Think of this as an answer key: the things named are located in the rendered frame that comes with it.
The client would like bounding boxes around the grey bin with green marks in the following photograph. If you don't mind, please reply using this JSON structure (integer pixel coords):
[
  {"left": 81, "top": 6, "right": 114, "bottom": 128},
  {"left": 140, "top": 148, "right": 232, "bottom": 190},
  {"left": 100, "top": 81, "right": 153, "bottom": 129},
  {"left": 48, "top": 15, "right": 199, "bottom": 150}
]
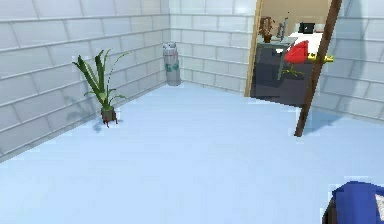
[{"left": 162, "top": 41, "right": 182, "bottom": 87}]

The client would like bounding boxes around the green house plant in pot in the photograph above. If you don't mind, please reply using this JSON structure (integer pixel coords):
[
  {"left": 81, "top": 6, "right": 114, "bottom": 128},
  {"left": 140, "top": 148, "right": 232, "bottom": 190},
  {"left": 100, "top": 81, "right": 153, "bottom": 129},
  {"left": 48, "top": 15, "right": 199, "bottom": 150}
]
[{"left": 72, "top": 48, "right": 132, "bottom": 129}]

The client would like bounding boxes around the brown plant in pot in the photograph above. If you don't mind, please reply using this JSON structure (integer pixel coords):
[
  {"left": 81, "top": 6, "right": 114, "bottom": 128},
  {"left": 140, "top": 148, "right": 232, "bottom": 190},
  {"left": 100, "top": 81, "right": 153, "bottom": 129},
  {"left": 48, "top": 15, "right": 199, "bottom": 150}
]
[{"left": 259, "top": 15, "right": 275, "bottom": 44}]

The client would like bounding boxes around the red office chair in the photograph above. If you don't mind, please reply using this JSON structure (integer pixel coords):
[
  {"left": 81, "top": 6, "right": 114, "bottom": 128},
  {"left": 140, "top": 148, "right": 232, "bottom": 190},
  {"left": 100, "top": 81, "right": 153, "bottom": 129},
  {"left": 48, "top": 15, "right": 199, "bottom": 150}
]
[{"left": 277, "top": 40, "right": 311, "bottom": 81}]

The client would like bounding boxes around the grey desk lamp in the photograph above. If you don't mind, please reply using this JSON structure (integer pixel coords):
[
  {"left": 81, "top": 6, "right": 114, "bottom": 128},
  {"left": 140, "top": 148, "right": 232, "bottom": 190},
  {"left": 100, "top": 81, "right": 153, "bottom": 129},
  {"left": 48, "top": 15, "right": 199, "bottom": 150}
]
[{"left": 276, "top": 17, "right": 290, "bottom": 41}]

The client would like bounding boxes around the brown room door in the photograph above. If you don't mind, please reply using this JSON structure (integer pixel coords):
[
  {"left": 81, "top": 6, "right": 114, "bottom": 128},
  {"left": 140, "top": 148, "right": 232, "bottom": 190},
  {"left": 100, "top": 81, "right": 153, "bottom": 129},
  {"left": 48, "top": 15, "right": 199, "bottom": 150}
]
[{"left": 293, "top": 0, "right": 343, "bottom": 138}]

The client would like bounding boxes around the white desk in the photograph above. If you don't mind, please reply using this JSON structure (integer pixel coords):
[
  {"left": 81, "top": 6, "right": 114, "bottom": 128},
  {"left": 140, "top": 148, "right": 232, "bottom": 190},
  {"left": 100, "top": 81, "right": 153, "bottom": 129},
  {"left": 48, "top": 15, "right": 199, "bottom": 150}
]
[{"left": 274, "top": 31, "right": 325, "bottom": 56}]

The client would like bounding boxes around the black laptop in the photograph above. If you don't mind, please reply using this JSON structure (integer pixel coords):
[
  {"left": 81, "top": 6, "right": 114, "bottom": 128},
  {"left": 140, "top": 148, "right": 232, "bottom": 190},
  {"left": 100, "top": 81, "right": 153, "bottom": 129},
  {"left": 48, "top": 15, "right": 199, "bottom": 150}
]
[{"left": 298, "top": 22, "right": 317, "bottom": 34}]

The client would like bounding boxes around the yellow door handle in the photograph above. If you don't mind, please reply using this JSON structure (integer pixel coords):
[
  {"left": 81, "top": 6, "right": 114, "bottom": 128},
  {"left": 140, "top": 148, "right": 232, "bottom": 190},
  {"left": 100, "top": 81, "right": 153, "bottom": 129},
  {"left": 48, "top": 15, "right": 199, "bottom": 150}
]
[{"left": 307, "top": 53, "right": 335, "bottom": 64}]

